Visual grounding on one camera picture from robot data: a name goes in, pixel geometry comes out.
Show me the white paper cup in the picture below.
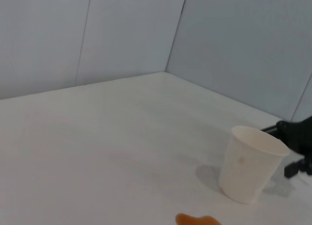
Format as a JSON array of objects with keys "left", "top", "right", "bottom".
[{"left": 218, "top": 126, "right": 291, "bottom": 205}]

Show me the brown liquid stain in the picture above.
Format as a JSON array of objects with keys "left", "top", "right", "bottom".
[{"left": 175, "top": 213, "right": 222, "bottom": 225}]

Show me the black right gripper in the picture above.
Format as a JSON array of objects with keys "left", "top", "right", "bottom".
[{"left": 260, "top": 115, "right": 312, "bottom": 179}]

